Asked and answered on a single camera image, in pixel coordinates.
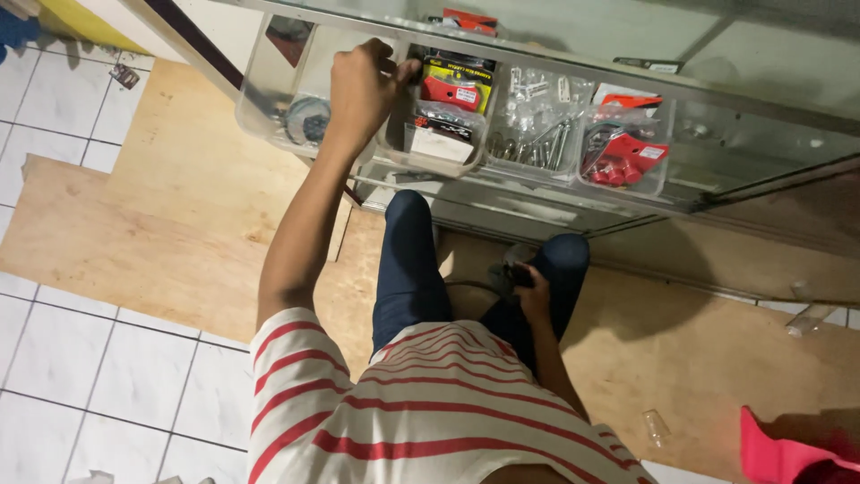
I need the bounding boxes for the person's left hand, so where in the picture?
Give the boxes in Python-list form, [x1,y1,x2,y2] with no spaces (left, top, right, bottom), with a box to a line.
[325,38,423,160]

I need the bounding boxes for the person's right hand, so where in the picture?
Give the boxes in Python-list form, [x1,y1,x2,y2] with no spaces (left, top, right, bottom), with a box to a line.
[513,263,553,325]

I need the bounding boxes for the small black tool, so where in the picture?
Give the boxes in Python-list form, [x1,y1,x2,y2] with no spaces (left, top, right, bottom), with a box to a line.
[489,261,536,298]

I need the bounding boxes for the clear bin with packets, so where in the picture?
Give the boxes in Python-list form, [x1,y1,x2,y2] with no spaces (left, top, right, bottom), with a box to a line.
[376,46,499,180]

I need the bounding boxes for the yellow and red packet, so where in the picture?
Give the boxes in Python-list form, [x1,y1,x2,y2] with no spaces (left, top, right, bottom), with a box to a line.
[420,54,497,115]

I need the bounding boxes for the black and white packet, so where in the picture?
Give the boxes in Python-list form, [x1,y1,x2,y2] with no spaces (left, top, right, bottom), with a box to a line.
[407,113,477,164]

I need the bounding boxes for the red and black package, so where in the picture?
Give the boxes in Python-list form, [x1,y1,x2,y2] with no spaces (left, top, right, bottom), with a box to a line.
[440,8,499,38]

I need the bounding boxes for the round grey metal part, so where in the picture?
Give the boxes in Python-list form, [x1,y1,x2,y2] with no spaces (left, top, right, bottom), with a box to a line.
[285,97,333,147]

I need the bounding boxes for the dark blue trousers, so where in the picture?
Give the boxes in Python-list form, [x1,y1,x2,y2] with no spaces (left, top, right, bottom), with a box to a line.
[371,190,591,379]

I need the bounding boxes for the large clear plastic bin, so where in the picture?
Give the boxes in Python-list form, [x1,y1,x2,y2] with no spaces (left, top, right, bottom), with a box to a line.
[234,13,405,164]

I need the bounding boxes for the clear bin with bolts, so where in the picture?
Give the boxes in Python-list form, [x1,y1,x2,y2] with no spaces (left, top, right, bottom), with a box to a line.
[482,63,598,184]

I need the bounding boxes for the red plastic caps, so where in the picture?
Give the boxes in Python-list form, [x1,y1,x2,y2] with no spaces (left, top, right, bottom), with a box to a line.
[589,159,645,188]

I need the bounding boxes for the clear bin with red parts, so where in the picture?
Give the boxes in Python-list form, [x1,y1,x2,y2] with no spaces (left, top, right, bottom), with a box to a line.
[576,86,677,200]

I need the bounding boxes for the bags of silver bolts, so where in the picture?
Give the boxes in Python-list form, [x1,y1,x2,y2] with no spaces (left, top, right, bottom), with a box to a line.
[489,66,593,170]

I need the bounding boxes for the red carded packet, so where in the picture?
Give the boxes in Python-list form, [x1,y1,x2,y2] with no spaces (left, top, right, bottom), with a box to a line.
[583,93,670,177]

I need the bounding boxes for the red striped white shirt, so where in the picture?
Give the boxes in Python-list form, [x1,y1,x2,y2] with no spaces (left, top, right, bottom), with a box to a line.
[247,307,661,484]

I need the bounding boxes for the small clear plastic cup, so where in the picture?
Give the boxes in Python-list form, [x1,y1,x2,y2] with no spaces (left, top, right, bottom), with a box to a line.
[641,409,671,449]

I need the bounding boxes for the black label tag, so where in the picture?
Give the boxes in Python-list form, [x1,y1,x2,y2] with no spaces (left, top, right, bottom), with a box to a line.
[613,56,685,75]

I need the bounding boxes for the plywood floor sheet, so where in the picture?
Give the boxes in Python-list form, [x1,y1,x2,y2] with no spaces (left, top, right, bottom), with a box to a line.
[0,58,860,482]

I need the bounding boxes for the small dark wrapper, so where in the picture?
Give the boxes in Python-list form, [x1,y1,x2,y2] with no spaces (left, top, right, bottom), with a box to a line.
[109,63,141,90]

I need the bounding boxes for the glass display cabinet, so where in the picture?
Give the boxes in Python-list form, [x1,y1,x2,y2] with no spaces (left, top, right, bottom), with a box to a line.
[121,0,860,238]

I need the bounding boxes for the clear plastic strip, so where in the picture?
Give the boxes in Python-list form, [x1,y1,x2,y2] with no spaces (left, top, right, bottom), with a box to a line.
[785,302,838,338]

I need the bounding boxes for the yellow board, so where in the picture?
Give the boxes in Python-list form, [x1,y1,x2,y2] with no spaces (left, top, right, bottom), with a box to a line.
[37,0,150,56]

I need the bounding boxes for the red cloth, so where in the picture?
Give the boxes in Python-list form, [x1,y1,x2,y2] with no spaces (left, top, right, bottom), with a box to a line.
[740,405,860,484]

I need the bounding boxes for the blue cloth item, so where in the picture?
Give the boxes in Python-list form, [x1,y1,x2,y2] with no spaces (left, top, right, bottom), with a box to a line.
[0,7,43,65]

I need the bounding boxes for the grey cable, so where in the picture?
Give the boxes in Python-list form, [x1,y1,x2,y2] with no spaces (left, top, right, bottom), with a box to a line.
[443,278,502,298]

